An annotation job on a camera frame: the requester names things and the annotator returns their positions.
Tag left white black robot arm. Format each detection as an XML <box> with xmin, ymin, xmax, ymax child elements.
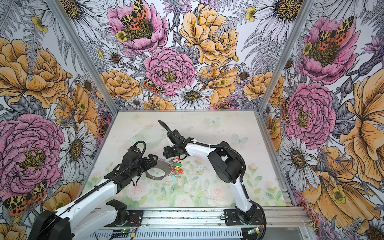
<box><xmin>28</xmin><ymin>146</ymin><xmax>158</xmax><ymax>240</ymax></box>

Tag green circuit board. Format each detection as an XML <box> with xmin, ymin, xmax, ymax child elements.
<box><xmin>113</xmin><ymin>228</ymin><xmax>135</xmax><ymax>235</ymax></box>

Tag perforated metal cable tray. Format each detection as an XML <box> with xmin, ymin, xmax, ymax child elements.
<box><xmin>86</xmin><ymin>228</ymin><xmax>243</xmax><ymax>240</ymax></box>

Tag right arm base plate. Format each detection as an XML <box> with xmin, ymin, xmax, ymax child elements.
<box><xmin>224</xmin><ymin>209</ymin><xmax>266</xmax><ymax>226</ymax></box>

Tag aluminium front rail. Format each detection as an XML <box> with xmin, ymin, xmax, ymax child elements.
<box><xmin>139</xmin><ymin>206</ymin><xmax>310</xmax><ymax>229</ymax></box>

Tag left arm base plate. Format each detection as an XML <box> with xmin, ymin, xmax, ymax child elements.
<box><xmin>106</xmin><ymin>210</ymin><xmax>144</xmax><ymax>227</ymax></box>

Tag right black corrugated cable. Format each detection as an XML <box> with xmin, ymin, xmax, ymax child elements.
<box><xmin>158</xmin><ymin>119</ymin><xmax>267</xmax><ymax>240</ymax></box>

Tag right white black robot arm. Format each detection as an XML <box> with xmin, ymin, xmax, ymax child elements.
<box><xmin>163</xmin><ymin>130</ymin><xmax>258</xmax><ymax>224</ymax></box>

